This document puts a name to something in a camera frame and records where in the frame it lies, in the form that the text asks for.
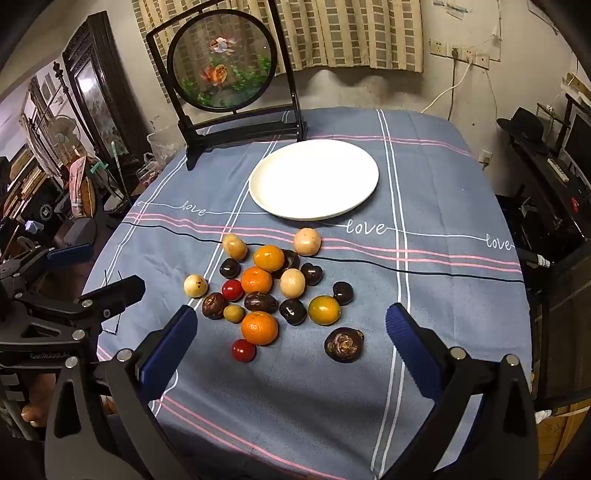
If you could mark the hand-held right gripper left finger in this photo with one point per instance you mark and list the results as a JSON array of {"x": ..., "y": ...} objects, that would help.
[{"x": 171, "y": 350}]

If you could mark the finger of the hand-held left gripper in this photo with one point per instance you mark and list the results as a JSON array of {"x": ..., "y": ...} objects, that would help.
[
  {"x": 115, "y": 293},
  {"x": 69, "y": 254}
]

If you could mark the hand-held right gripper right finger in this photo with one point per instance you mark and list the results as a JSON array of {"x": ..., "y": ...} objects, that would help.
[{"x": 411, "y": 355}]

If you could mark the dark brown water chestnut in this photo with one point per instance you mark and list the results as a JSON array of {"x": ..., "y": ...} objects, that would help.
[
  {"x": 214, "y": 305},
  {"x": 261, "y": 303},
  {"x": 292, "y": 259},
  {"x": 344, "y": 344}
]

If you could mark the spotted pale tan round fruit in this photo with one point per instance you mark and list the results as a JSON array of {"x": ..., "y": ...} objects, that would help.
[{"x": 195, "y": 285}]

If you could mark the red cherry tomato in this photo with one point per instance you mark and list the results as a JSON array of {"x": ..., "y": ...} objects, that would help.
[
  {"x": 232, "y": 290},
  {"x": 243, "y": 350}
]

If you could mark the small olive round fruit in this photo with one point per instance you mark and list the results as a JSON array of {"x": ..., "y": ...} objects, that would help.
[{"x": 233, "y": 313}]

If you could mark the orange tangerine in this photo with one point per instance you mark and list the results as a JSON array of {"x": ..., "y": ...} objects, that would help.
[
  {"x": 259, "y": 327},
  {"x": 256, "y": 280}
]

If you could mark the yellow-orange tangerine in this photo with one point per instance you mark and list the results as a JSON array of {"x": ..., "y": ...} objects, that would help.
[{"x": 268, "y": 257}]

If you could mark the white round plate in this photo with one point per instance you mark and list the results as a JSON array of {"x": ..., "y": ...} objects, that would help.
[{"x": 314, "y": 180}]

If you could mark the person's left hand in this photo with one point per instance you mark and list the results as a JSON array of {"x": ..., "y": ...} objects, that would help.
[{"x": 38, "y": 399}]

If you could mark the blue striped tablecloth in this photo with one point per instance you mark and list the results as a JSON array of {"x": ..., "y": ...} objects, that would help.
[{"x": 323, "y": 392}]

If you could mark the electric fan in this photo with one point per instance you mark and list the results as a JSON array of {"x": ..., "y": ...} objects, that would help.
[{"x": 62, "y": 131}]

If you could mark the clear plastic bag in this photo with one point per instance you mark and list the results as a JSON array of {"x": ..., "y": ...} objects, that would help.
[{"x": 161, "y": 141}]

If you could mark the dark wooden framed panel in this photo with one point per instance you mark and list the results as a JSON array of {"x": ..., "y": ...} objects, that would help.
[{"x": 74, "y": 55}]

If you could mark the cluttered black shelf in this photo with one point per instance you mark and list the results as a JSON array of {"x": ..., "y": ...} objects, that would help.
[{"x": 545, "y": 198}]

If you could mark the black chair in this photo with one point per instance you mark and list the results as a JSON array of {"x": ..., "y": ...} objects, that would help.
[{"x": 221, "y": 60}]

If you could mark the black hat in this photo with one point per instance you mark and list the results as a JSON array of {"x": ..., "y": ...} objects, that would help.
[{"x": 524, "y": 127}]

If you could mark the black computer monitor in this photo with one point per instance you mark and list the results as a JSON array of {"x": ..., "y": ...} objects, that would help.
[{"x": 579, "y": 138}]

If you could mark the checked beige curtain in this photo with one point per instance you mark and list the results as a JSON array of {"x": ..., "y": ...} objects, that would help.
[{"x": 346, "y": 37}]

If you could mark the white wall socket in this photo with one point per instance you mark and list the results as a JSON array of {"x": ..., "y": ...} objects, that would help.
[
  {"x": 440, "y": 47},
  {"x": 485, "y": 158}
]

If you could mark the white wall socket strip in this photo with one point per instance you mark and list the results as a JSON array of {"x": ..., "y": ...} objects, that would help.
[{"x": 473, "y": 57}]

